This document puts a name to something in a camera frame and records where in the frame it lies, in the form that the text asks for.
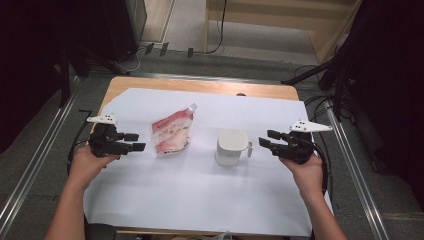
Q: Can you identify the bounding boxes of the hand-held gripper cable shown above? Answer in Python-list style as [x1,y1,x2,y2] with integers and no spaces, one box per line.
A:
[67,109,95,174]
[309,143,331,196]

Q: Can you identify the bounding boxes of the wooden shelf unit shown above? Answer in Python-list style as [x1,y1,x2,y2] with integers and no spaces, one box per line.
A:
[203,0,363,64]

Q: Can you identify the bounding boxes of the left hand-held gripper cable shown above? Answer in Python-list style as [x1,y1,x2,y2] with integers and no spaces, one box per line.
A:
[67,109,95,174]

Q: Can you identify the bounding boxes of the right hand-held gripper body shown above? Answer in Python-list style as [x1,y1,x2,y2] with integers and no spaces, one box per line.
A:
[278,119,334,165]

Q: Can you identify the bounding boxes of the black cabinet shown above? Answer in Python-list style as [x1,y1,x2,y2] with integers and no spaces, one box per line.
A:
[99,0,148,63]

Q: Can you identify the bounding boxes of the black curtain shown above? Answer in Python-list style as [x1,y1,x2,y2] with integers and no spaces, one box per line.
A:
[346,0,424,214]
[0,0,111,154]

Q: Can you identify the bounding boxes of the black hanging cable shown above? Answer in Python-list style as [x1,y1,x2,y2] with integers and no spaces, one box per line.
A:
[204,0,228,55]

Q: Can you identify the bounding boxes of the person's right hand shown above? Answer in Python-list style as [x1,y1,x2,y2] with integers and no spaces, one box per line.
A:
[279,154,325,201]

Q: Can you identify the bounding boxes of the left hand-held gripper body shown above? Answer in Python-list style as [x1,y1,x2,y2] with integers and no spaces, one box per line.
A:
[86,114,126,158]

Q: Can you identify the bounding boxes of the person's left hand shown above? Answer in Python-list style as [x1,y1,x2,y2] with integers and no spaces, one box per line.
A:
[68,144,121,191]

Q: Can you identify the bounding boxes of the right hand-held gripper cable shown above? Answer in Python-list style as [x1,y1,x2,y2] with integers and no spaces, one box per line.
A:
[309,143,331,196]

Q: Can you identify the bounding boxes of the white paper sheet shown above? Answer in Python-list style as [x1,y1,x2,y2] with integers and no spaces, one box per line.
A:
[83,87,334,238]

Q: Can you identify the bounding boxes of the black floor cable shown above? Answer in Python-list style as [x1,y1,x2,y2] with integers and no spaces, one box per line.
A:
[294,64,335,201]

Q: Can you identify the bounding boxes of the white floor cable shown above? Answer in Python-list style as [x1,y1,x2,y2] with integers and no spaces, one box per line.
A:
[124,46,148,73]

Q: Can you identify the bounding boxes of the metal floor rail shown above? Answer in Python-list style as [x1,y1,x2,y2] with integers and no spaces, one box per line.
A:
[324,99,389,240]
[0,96,76,231]

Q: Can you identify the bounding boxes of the black tripod stand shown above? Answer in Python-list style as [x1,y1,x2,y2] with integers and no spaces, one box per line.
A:
[280,33,368,123]

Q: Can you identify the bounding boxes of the white lidded jar with handle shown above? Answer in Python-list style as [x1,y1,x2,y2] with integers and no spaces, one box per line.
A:
[214,128,254,167]

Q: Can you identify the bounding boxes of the red and white refill pouch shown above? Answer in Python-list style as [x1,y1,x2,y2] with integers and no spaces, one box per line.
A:
[150,103,198,158]

